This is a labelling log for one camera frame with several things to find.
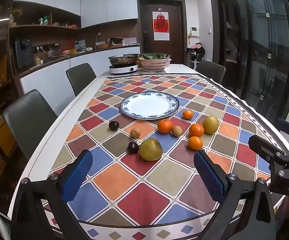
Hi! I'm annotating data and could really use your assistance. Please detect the white kitchen counter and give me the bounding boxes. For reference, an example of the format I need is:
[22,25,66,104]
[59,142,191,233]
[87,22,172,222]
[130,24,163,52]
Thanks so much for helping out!
[20,45,140,115]

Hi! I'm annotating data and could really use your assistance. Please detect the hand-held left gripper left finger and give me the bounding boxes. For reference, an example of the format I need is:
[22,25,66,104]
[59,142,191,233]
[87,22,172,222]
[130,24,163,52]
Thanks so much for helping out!
[11,149,94,240]

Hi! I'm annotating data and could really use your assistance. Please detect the patterned placemat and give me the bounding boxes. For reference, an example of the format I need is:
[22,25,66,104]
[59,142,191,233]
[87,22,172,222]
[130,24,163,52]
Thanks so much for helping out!
[135,69,167,74]

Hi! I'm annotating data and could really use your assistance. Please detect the yellow-green pear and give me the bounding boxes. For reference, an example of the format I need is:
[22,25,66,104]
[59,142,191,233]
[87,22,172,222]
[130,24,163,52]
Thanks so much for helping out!
[138,138,163,162]
[202,116,219,135]

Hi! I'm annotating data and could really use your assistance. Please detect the white induction cooker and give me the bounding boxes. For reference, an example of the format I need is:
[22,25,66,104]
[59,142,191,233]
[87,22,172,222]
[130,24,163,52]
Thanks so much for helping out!
[109,64,139,75]

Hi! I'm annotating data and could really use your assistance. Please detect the steel pan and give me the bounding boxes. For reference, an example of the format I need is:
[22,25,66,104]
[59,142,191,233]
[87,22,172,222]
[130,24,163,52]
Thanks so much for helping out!
[108,53,140,66]

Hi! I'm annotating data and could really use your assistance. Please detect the colourful checked tablecloth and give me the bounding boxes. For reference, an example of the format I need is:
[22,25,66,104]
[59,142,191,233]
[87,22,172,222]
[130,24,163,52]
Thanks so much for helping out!
[42,74,289,240]

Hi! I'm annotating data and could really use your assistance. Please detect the wooden wall shelf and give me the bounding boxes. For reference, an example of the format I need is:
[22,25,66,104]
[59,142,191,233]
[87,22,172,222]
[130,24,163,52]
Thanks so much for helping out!
[10,0,82,32]

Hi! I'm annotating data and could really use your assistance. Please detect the green leafy vegetables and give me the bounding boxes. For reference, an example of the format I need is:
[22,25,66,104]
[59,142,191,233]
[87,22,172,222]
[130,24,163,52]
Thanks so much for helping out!
[140,53,170,60]

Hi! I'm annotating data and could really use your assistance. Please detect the glass sliding door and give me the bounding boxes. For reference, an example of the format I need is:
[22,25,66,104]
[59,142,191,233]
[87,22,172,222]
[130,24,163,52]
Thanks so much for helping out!
[209,0,289,120]

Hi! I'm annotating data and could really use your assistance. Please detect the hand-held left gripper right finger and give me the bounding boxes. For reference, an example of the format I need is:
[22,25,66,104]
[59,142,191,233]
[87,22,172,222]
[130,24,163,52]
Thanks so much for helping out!
[193,150,277,240]

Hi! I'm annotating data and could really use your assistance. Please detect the blue rimmed white plate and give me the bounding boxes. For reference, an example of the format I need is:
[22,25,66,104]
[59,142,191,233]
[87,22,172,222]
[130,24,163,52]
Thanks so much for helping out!
[120,92,180,120]

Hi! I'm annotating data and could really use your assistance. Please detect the dark wooden door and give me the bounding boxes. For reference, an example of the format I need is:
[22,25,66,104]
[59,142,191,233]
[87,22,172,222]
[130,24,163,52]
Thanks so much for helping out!
[137,0,187,65]

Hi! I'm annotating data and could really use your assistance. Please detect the black countertop appliance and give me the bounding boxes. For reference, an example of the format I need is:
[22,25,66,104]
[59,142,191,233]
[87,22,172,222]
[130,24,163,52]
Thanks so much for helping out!
[15,38,34,70]

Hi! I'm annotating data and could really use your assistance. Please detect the white upper cabinets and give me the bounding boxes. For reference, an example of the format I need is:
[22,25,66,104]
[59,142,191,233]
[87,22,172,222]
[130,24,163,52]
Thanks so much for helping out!
[13,0,139,29]

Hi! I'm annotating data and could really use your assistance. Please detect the child stroller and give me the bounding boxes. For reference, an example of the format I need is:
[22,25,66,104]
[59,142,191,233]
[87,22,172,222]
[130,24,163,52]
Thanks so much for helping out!
[186,42,206,68]

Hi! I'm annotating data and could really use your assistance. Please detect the pink colander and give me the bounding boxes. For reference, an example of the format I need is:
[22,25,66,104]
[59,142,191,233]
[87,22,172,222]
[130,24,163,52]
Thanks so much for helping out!
[138,56,172,72]

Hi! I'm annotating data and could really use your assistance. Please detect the red wall calendar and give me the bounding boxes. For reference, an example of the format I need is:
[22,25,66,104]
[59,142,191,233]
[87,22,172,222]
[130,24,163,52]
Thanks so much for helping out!
[153,11,170,41]

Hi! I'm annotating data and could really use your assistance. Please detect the grey dining chair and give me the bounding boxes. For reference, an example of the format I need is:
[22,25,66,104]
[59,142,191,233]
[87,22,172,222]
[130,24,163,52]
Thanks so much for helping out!
[3,89,58,160]
[66,63,97,97]
[196,60,226,84]

